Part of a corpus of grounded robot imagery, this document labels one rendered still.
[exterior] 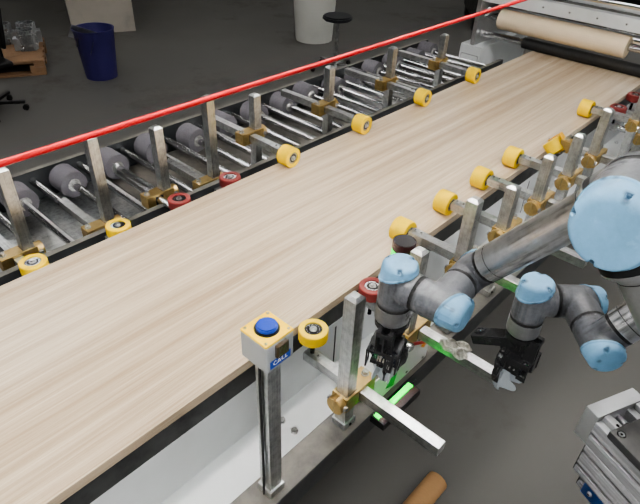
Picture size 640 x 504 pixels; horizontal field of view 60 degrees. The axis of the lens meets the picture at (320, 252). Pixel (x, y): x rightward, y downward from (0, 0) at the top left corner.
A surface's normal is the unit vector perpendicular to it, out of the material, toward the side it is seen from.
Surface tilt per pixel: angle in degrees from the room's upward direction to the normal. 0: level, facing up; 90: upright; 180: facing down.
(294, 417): 0
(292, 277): 0
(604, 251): 84
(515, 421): 0
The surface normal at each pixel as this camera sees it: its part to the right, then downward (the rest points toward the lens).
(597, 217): -0.68, 0.33
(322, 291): 0.04, -0.80
